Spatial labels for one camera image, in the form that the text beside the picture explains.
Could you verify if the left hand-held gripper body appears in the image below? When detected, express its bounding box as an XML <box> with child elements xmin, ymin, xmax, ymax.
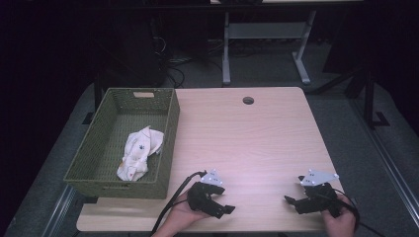
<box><xmin>186</xmin><ymin>169</ymin><xmax>224</xmax><ymax>218</ymax></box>

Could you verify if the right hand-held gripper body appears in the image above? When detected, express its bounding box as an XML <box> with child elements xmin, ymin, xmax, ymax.
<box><xmin>293</xmin><ymin>168</ymin><xmax>344</xmax><ymax>219</ymax></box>

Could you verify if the white printed cloth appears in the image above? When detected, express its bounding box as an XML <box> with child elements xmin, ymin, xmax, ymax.
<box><xmin>116</xmin><ymin>125</ymin><xmax>165</xmax><ymax>183</ymax></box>

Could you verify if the green woven basket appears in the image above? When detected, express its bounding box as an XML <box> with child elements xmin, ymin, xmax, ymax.
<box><xmin>63</xmin><ymin>87</ymin><xmax>181</xmax><ymax>200</ymax></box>

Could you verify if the person's left hand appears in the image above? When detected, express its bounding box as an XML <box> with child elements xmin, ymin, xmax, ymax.
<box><xmin>165</xmin><ymin>190</ymin><xmax>212</xmax><ymax>232</ymax></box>

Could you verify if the person's right hand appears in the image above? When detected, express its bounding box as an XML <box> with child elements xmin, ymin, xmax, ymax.
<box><xmin>320</xmin><ymin>194</ymin><xmax>359</xmax><ymax>237</ymax></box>

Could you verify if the black metal stand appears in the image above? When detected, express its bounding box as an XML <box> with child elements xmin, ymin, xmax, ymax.
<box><xmin>81</xmin><ymin>70</ymin><xmax>104</xmax><ymax>126</ymax></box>
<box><xmin>361</xmin><ymin>65</ymin><xmax>391</xmax><ymax>130</ymax></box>

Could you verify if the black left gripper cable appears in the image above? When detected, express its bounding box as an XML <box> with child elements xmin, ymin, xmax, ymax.
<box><xmin>150</xmin><ymin>170</ymin><xmax>209</xmax><ymax>236</ymax></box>

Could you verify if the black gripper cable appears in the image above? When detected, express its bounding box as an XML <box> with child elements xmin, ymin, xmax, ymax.
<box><xmin>330</xmin><ymin>188</ymin><xmax>387</xmax><ymax>237</ymax></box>
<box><xmin>150</xmin><ymin>170</ymin><xmax>209</xmax><ymax>236</ymax></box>

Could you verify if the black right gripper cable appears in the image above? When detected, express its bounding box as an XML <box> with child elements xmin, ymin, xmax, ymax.
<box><xmin>330</xmin><ymin>188</ymin><xmax>387</xmax><ymax>237</ymax></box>

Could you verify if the metal floor rail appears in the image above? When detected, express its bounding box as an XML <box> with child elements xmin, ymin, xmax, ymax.
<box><xmin>348</xmin><ymin>98</ymin><xmax>419</xmax><ymax>229</ymax></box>
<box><xmin>41</xmin><ymin>183</ymin><xmax>77</xmax><ymax>237</ymax></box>

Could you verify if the tangle of floor cables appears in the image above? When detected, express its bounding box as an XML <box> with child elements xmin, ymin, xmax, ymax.
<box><xmin>149</xmin><ymin>34</ymin><xmax>225</xmax><ymax>89</ymax></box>

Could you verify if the grey metal desk frame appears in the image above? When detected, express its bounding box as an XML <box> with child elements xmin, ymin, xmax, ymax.
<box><xmin>221</xmin><ymin>9</ymin><xmax>318</xmax><ymax>87</ymax></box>

